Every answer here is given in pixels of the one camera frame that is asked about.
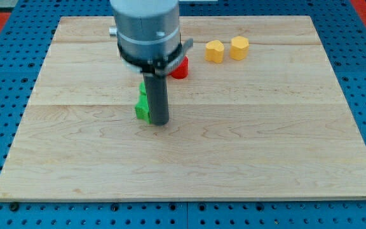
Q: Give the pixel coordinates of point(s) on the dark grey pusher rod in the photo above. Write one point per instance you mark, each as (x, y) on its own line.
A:
(157, 98)

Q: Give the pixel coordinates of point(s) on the grey cylindrical robot arm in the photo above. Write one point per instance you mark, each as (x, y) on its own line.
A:
(148, 37)

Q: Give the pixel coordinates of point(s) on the wooden board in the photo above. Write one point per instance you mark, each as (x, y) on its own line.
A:
(274, 126)

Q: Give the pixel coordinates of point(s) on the green block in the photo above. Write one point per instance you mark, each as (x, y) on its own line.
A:
(142, 109)

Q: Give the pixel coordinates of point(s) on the red cylinder block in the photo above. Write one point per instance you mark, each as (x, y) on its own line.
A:
(182, 70)

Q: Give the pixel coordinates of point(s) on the yellow heart block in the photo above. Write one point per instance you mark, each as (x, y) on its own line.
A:
(214, 51)

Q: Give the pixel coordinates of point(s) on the yellow hexagon block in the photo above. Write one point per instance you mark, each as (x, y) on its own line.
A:
(239, 48)

